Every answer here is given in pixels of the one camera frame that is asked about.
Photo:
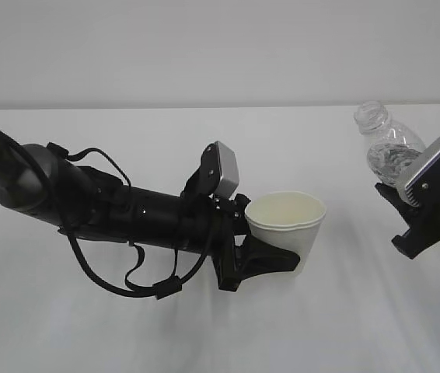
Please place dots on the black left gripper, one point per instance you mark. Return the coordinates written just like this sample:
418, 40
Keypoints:
253, 258

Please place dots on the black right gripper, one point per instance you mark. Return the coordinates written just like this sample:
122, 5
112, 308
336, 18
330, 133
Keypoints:
424, 227

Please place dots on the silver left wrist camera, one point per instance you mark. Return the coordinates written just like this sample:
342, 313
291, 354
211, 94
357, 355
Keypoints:
219, 173

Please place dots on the white paper cup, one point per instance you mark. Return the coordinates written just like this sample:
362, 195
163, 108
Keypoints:
288, 220

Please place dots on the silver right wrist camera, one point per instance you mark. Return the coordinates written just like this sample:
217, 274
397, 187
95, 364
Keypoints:
419, 184

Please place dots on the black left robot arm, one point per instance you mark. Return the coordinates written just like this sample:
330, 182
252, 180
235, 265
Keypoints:
208, 217

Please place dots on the clear water bottle green label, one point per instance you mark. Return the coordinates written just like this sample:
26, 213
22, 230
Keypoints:
390, 146

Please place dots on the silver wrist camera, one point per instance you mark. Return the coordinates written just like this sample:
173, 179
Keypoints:
419, 184
219, 173

